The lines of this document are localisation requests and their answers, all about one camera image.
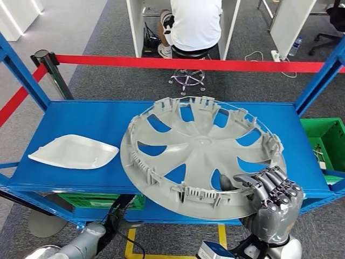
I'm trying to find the white plastic trim part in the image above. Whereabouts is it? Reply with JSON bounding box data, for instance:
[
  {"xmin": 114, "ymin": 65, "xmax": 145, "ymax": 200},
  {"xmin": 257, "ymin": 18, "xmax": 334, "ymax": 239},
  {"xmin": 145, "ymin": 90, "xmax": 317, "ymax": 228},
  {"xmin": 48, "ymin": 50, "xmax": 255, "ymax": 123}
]
[{"xmin": 28, "ymin": 134, "xmax": 120, "ymax": 170}]

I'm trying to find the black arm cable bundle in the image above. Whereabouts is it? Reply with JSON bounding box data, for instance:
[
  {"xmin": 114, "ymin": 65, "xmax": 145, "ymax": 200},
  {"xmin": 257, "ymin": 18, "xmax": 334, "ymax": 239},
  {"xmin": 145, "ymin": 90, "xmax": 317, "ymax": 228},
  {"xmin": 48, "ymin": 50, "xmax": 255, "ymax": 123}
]
[{"xmin": 96, "ymin": 194, "xmax": 146, "ymax": 259}]

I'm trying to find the green plastic crate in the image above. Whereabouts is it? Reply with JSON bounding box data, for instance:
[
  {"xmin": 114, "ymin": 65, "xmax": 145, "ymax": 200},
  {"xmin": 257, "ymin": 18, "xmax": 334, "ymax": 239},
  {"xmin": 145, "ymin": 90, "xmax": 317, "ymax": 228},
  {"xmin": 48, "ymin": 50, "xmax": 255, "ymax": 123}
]
[
  {"xmin": 323, "ymin": 175, "xmax": 345, "ymax": 187},
  {"xmin": 58, "ymin": 193, "xmax": 146, "ymax": 211},
  {"xmin": 300, "ymin": 118, "xmax": 345, "ymax": 172}
]

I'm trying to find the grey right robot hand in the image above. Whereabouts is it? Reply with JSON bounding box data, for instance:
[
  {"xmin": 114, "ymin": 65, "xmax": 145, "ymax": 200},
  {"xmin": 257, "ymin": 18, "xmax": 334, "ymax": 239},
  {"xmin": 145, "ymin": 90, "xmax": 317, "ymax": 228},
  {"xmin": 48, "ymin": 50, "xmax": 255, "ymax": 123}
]
[{"xmin": 219, "ymin": 166, "xmax": 304, "ymax": 246}]

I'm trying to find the black stanchion with base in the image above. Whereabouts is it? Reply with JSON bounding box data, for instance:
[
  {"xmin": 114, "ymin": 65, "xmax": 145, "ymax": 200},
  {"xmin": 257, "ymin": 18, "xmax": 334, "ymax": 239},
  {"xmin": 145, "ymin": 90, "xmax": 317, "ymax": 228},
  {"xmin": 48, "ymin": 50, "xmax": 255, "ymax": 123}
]
[{"xmin": 0, "ymin": 187, "xmax": 68, "ymax": 238}]

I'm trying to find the clear water bottle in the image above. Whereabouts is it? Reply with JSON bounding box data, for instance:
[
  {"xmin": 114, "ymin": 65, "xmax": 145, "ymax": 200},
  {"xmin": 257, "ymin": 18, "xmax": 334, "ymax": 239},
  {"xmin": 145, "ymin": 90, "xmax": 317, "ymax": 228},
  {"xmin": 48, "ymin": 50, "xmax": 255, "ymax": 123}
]
[{"xmin": 288, "ymin": 36, "xmax": 303, "ymax": 57}]

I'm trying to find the blue metal shelf rack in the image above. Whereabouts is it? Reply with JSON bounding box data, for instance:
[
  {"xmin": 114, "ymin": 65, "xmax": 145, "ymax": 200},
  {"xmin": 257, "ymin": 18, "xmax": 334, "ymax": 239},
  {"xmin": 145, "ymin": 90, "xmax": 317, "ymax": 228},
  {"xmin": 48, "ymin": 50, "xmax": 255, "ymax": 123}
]
[{"xmin": 0, "ymin": 32, "xmax": 345, "ymax": 229}]

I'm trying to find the white floor cable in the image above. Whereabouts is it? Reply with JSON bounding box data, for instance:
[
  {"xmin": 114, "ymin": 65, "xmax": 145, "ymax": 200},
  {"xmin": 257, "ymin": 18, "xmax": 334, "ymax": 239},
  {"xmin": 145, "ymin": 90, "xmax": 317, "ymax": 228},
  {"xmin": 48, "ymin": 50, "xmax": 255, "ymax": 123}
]
[{"xmin": 244, "ymin": 50, "xmax": 298, "ymax": 79}]

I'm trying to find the grey plastic wheel cover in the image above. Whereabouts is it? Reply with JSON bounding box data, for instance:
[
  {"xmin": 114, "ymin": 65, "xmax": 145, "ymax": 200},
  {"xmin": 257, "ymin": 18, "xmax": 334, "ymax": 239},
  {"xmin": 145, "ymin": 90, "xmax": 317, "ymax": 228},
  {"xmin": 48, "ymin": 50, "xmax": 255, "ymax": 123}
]
[{"xmin": 120, "ymin": 96, "xmax": 287, "ymax": 221}]

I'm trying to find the black office chair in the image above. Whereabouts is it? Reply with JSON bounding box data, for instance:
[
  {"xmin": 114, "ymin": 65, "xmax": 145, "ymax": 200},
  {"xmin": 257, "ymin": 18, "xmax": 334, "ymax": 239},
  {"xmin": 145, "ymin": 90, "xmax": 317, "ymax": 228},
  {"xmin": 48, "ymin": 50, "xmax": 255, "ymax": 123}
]
[{"xmin": 308, "ymin": 0, "xmax": 345, "ymax": 56}]

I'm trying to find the black swivel stool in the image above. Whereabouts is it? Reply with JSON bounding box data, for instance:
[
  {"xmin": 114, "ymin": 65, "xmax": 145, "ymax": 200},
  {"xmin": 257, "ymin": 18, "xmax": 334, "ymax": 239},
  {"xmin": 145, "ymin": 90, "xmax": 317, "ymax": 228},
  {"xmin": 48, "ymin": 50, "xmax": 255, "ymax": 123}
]
[{"xmin": 169, "ymin": 45, "xmax": 212, "ymax": 96}]

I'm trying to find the dark stanchion post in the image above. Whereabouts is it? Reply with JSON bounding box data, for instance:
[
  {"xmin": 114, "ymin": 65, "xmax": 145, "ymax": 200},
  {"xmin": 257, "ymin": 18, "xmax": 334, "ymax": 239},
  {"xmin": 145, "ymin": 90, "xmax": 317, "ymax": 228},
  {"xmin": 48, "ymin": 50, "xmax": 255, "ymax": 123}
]
[{"xmin": 30, "ymin": 49, "xmax": 74, "ymax": 101}]

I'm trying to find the white wire bundle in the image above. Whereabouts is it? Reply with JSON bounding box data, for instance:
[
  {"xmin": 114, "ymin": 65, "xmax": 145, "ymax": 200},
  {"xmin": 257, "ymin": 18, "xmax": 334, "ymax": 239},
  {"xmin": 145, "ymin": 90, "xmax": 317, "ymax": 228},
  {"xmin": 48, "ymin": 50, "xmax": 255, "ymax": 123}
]
[{"xmin": 313, "ymin": 145, "xmax": 327, "ymax": 171}]

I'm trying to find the white desk panel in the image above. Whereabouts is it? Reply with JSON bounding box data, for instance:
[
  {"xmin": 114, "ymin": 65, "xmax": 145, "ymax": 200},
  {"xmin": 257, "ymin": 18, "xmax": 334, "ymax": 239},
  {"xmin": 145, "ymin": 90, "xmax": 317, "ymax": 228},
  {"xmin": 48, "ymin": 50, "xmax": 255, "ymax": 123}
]
[{"xmin": 257, "ymin": 0, "xmax": 317, "ymax": 60}]

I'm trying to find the red barrier belt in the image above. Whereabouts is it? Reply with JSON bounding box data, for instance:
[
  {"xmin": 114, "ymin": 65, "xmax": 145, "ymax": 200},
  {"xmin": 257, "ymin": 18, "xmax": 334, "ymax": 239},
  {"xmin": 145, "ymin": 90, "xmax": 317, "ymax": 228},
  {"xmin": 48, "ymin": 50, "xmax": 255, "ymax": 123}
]
[
  {"xmin": 0, "ymin": 63, "xmax": 48, "ymax": 127},
  {"xmin": 55, "ymin": 54, "xmax": 345, "ymax": 74}
]

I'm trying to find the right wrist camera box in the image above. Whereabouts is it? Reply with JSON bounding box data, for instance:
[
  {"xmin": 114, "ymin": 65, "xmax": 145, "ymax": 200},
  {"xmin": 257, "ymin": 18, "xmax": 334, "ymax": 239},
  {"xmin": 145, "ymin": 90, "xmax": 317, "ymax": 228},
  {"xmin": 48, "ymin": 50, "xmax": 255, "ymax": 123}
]
[{"xmin": 197, "ymin": 241, "xmax": 235, "ymax": 259}]

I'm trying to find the person on stool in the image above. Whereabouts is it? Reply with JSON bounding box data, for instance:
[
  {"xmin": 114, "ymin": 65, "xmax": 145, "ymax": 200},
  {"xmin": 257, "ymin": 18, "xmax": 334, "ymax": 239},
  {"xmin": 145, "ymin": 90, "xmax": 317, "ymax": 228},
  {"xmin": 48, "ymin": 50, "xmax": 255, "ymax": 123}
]
[{"xmin": 157, "ymin": 0, "xmax": 223, "ymax": 60}]

